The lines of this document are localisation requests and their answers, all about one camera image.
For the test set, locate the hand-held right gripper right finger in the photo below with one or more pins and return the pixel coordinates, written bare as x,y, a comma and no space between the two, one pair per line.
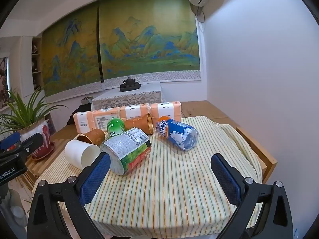
227,179

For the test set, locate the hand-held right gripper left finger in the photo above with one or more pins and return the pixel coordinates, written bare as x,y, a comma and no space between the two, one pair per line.
94,178

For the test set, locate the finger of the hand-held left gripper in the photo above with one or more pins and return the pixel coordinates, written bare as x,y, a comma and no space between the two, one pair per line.
10,140
31,141

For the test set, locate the white paper cup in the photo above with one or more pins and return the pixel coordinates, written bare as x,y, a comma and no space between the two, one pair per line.
79,154

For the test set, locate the small brown paper cup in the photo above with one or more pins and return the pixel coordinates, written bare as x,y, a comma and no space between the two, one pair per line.
92,137

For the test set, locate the brown cup with gold inside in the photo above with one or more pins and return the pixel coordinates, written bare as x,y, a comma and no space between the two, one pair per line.
137,124

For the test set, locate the potted plant in red-white pot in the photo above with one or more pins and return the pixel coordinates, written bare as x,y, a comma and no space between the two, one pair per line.
32,129

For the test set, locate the red plant saucer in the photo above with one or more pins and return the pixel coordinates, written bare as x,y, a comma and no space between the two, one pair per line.
48,150

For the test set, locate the striped wooden board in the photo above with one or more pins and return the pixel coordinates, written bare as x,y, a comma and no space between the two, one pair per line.
41,165

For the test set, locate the clear bottle with green label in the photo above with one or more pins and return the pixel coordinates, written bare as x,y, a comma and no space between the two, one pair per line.
127,149

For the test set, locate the green plastic bottle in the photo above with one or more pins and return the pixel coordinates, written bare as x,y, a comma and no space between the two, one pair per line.
116,126

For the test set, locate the orange tissue pack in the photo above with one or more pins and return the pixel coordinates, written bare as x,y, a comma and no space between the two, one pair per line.
167,109
83,122
134,112
106,118

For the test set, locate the dark bag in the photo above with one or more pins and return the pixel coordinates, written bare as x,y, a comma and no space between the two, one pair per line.
79,110

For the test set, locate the yellow striped cloth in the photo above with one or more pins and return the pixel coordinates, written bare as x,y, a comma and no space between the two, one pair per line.
169,179

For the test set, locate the blue and orange labelled bottle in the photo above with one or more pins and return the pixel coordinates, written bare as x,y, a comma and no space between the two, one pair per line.
179,134

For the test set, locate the table with lace cloth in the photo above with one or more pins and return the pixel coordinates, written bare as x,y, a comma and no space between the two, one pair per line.
124,98

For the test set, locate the dark teapot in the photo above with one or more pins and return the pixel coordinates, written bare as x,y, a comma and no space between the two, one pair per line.
129,81

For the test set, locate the framed wall picture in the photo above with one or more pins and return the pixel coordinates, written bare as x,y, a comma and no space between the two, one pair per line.
3,79

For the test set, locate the wall shelf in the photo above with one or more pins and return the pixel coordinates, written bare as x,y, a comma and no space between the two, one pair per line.
37,62

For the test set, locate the green landscape wall scroll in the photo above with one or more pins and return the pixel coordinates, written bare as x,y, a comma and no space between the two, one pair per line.
69,62
149,42

